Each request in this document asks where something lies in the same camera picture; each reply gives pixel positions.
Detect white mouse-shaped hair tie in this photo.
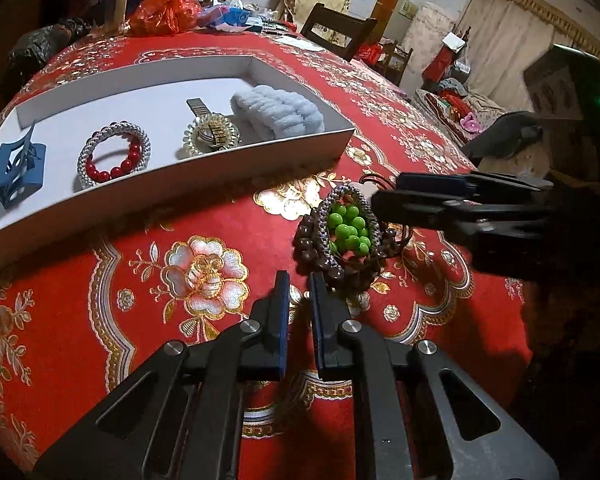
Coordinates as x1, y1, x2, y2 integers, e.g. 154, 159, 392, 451
356, 173, 404, 201

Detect brown wooden bead bracelet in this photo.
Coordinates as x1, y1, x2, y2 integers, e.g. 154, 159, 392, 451
293, 206, 414, 294

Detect blue hair claw clip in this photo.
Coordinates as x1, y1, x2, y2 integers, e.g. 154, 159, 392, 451
0, 124, 46, 209

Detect white shallow cardboard box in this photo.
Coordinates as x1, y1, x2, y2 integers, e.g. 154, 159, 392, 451
0, 55, 354, 268

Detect dark wooden chair far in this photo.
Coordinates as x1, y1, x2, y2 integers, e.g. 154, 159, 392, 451
300, 3, 377, 62

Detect red bead bracelet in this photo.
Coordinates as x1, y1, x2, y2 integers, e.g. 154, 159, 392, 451
84, 131, 144, 183

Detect beige curtain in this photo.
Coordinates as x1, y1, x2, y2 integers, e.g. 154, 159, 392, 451
457, 0, 600, 110

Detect black plastic bag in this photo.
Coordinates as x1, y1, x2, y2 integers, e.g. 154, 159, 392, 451
5, 18, 92, 84

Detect red floral tablecloth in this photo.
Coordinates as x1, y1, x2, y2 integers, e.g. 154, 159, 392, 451
0, 32, 530, 479

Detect red plastic bag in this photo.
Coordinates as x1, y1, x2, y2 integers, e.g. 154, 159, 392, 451
129, 0, 202, 37

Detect glass jar with lid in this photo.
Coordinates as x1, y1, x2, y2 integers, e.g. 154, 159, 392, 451
104, 0, 128, 35

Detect light blue fluffy scrunchie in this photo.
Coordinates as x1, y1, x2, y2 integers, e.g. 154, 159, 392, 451
230, 84, 325, 141

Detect blue tissue packet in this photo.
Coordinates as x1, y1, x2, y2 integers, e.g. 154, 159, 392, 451
197, 4, 250, 32

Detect green bead bracelet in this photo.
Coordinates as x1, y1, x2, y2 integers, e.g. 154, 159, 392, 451
327, 202, 373, 256

